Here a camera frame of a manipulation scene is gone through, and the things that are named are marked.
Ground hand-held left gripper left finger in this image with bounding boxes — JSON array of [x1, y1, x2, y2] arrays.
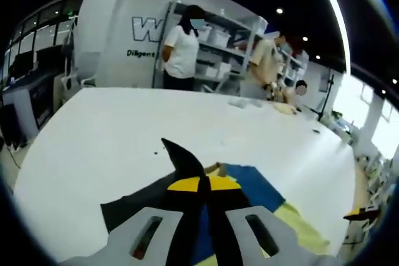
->
[[93, 176, 209, 266]]

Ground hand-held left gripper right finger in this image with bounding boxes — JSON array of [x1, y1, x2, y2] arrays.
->
[[208, 177, 305, 266]]

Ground yellow garment black blue sleeves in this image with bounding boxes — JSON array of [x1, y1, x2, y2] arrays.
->
[[99, 137, 331, 266]]

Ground cream cloth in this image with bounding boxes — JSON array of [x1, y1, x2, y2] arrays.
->
[[274, 105, 299, 115]]

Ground black light stand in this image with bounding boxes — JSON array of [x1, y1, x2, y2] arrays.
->
[[317, 74, 336, 122]]

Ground metal storage shelf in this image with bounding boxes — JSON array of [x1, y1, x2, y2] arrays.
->
[[152, 0, 309, 92]]

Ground white office chair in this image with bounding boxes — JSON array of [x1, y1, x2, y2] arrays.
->
[[60, 68, 97, 92]]

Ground row of white storage bins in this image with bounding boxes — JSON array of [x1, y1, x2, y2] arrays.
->
[[199, 26, 234, 46]]

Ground dark office desk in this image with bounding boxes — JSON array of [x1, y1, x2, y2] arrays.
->
[[1, 71, 63, 147]]

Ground black monitor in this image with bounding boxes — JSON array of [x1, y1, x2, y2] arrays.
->
[[34, 45, 63, 61], [14, 50, 36, 74]]

